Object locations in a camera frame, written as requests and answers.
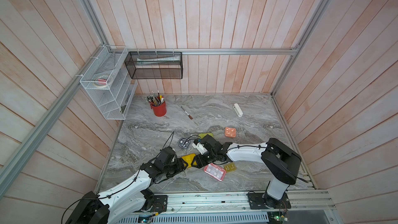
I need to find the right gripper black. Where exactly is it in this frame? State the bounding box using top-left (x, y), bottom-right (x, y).
top-left (189, 151), bottom-right (217, 169)

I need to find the yellow lid white pillbox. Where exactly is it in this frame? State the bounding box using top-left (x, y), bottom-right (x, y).
top-left (182, 153), bottom-right (196, 168)

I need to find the round dark blue pillbox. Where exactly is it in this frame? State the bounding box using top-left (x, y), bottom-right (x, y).
top-left (178, 137), bottom-right (191, 149)

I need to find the pink pillbox clear lid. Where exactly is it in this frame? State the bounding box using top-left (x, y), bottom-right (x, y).
top-left (204, 163), bottom-right (227, 181)

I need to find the small yellow transparent pillbox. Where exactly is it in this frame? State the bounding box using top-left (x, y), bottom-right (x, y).
top-left (224, 162), bottom-right (236, 173)

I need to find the orange small pillbox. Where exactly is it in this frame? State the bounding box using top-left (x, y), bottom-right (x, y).
top-left (224, 127), bottom-right (236, 138)

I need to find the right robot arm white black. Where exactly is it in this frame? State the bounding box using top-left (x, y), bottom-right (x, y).
top-left (190, 135), bottom-right (302, 209)

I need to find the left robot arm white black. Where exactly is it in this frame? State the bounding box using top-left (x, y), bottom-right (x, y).
top-left (61, 146), bottom-right (189, 224)

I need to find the red pen cup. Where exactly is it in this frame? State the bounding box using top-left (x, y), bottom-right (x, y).
top-left (150, 102), bottom-right (167, 117)

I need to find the white rectangular case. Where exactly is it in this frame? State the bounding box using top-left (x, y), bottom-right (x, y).
top-left (233, 103), bottom-right (243, 117)

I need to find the tape roll on shelf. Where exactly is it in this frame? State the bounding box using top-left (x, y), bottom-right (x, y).
top-left (93, 74), bottom-right (113, 89)

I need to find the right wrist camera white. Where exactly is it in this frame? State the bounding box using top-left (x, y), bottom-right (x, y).
top-left (192, 139), bottom-right (207, 155)

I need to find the aluminium front rail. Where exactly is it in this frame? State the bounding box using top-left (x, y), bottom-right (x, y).
top-left (79, 189), bottom-right (336, 218)

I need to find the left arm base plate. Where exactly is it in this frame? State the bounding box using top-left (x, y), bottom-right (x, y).
top-left (140, 195), bottom-right (168, 214)

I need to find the brown handled screwdriver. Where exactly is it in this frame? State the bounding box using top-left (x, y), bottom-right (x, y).
top-left (181, 106), bottom-right (193, 120)

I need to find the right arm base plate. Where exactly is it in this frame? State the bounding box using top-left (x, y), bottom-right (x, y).
top-left (247, 191), bottom-right (291, 209)

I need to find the black mesh wall basket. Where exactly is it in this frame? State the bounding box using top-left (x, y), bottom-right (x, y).
top-left (124, 51), bottom-right (183, 79)

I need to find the white wire shelf rack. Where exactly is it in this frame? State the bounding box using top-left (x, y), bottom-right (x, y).
top-left (80, 45), bottom-right (137, 120)

